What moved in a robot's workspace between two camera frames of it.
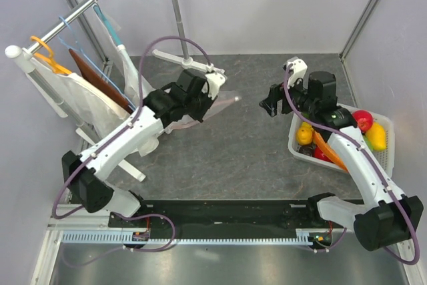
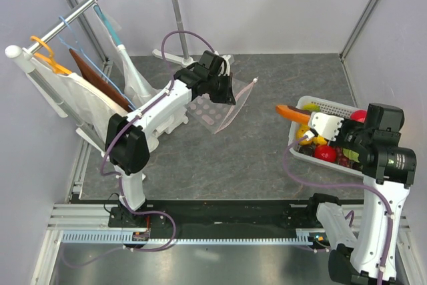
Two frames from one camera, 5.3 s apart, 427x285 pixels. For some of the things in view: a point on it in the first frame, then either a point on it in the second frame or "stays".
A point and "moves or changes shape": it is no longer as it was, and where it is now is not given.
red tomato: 317,153 stays
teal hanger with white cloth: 131,76 stays
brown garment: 89,74 stays
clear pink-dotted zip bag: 223,101 moves or changes shape
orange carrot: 327,149 moves or changes shape
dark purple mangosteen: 306,149 stays
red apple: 364,119 stays
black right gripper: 269,103 → 343,127
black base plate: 232,217 stays
